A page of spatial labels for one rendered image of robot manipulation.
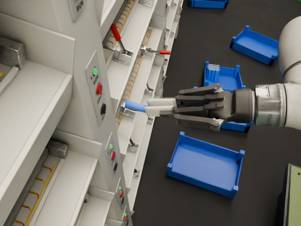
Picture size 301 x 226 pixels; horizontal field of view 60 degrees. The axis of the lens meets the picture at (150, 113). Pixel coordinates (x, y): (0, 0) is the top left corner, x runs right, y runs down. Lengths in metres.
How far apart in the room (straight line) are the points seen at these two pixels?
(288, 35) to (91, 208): 0.58
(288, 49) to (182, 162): 0.75
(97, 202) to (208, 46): 1.48
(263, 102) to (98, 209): 0.41
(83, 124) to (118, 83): 0.20
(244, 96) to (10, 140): 0.44
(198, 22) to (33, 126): 1.94
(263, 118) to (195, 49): 1.32
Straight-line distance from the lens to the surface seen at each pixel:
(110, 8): 0.43
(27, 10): 0.29
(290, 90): 0.58
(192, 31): 2.03
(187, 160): 1.25
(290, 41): 0.68
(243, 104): 0.56
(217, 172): 1.25
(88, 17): 0.34
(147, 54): 0.92
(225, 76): 1.67
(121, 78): 0.57
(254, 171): 1.31
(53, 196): 0.43
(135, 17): 0.76
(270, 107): 0.56
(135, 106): 0.63
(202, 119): 0.56
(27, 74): 0.31
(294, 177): 1.10
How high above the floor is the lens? 1.08
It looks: 50 degrees down
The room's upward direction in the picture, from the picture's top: straight up
